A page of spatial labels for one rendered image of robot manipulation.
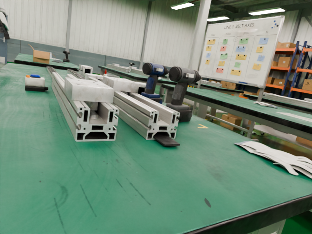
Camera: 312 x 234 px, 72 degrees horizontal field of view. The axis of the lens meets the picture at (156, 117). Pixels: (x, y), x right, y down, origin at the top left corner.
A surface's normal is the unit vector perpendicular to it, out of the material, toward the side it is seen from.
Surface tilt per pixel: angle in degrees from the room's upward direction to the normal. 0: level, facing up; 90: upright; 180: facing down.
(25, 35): 90
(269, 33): 90
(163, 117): 90
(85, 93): 90
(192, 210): 0
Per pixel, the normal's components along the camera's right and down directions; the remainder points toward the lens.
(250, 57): -0.86, -0.03
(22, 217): 0.17, -0.96
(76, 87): 0.48, 0.27
